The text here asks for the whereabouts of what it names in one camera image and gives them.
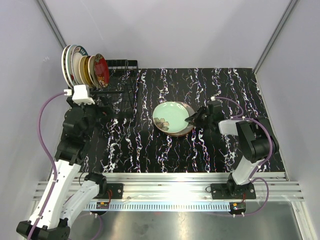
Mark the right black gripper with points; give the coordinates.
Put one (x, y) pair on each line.
(194, 119)

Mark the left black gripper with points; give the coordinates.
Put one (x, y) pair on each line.
(102, 113)

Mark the mint green flower plate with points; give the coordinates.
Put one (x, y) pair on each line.
(170, 117)

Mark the small cream floral plate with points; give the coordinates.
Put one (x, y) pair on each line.
(81, 70)

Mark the white plate watermelon pattern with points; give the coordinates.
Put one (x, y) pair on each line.
(68, 64)

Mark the red floral plate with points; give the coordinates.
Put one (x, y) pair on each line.
(101, 70)

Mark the yellow patterned small plate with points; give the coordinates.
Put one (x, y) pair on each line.
(86, 71)

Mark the cream plate dark floral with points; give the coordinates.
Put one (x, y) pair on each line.
(91, 70)

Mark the white plate dark green rim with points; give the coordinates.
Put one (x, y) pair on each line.
(77, 53)

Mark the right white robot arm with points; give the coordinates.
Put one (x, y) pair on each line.
(257, 144)

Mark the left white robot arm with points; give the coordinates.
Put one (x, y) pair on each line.
(56, 213)

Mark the stack of remaining plates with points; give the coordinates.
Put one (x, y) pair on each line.
(189, 127)

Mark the black marble pattern mat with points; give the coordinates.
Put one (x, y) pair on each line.
(135, 145)

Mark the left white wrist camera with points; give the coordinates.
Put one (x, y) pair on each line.
(80, 95)

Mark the black wire dish rack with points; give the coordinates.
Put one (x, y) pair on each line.
(120, 92)

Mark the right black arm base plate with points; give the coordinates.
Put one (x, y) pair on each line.
(223, 191)

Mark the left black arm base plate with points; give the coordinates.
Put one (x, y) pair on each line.
(113, 190)

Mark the aluminium mounting rail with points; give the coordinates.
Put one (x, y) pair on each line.
(194, 187)

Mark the white slotted cable duct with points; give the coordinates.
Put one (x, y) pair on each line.
(208, 206)

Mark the left aluminium frame post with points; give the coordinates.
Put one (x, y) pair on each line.
(51, 22)

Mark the aluminium frame post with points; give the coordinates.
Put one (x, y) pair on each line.
(292, 4)
(51, 22)

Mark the right aluminium frame post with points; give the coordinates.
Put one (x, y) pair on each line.
(292, 4)

